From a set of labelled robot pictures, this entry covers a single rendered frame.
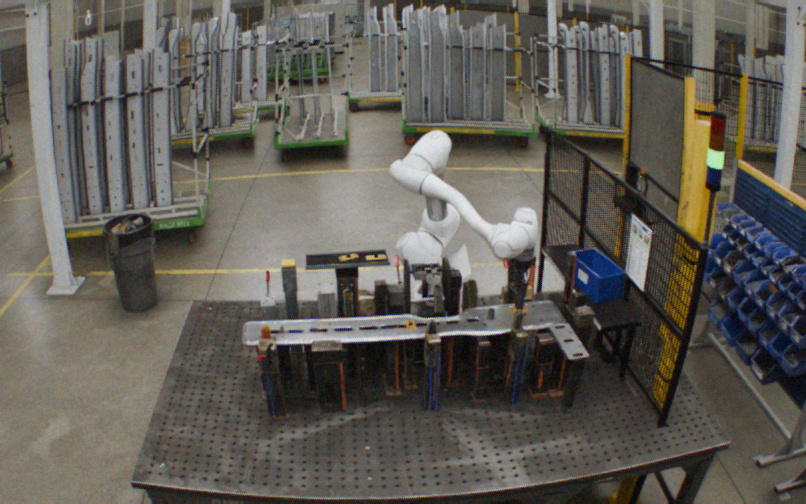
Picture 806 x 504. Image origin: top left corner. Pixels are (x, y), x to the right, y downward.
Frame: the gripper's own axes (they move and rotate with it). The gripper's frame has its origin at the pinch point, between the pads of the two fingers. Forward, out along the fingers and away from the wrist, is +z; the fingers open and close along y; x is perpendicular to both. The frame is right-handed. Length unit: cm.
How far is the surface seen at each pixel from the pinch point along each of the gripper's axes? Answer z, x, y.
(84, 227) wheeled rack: 78, -339, -350
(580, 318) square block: 2.3, 24.2, 16.7
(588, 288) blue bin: -0.1, 36.7, -5.2
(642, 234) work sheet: -33, 55, 12
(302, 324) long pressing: 6, -91, -5
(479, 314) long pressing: 6.4, -16.6, -4.0
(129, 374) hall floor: 106, -227, -115
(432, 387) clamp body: 25, -41, 21
